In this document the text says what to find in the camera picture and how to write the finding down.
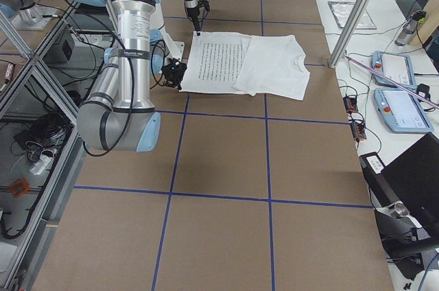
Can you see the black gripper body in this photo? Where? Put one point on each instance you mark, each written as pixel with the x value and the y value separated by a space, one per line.
pixel 193 13
pixel 170 75

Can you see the white long-sleeve printed shirt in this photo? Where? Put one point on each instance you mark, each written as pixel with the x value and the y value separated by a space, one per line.
pixel 234 63

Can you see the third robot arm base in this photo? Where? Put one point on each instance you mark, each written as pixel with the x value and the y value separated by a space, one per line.
pixel 27 14

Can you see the silver foil tray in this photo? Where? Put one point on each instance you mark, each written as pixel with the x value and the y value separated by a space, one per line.
pixel 341 10

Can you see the white power strip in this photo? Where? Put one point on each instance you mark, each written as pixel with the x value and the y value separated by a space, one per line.
pixel 42 163

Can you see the orange black hub upper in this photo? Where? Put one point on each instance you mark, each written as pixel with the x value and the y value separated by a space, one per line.
pixel 350 104

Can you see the orange black hub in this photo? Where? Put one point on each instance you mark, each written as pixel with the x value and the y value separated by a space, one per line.
pixel 358 131
pixel 350 104

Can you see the orange black hub lower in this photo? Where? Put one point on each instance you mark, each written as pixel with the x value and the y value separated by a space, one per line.
pixel 358 131

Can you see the upper blue teach pendant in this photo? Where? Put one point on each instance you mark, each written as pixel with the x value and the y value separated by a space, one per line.
pixel 397 67

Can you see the blue teach pendant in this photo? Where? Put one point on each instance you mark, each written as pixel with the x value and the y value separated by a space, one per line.
pixel 401 112
pixel 397 67

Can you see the lower blue teach pendant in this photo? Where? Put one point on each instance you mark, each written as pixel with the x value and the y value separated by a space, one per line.
pixel 401 112

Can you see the black laptop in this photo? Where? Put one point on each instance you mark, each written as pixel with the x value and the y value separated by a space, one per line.
pixel 411 178

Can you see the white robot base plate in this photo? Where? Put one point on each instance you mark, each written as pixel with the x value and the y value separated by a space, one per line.
pixel 176 48

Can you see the grey aluminium post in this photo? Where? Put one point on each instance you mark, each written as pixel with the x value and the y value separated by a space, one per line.
pixel 347 32

